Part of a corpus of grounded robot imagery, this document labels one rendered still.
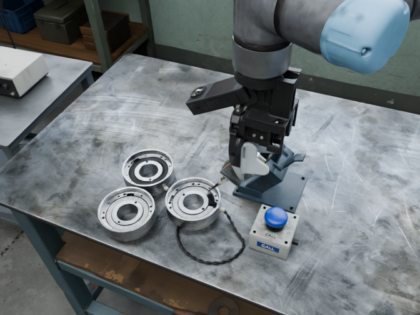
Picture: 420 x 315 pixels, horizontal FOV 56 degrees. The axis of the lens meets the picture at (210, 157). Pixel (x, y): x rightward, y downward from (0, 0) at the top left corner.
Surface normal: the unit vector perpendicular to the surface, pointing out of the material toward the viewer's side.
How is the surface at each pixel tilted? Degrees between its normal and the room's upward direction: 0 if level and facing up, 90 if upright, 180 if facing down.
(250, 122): 90
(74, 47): 0
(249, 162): 86
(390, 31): 90
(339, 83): 90
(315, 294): 0
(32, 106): 0
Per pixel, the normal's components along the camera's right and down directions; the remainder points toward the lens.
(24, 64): -0.03, -0.70
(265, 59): 0.07, 0.70
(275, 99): -0.42, 0.65
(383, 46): 0.66, 0.52
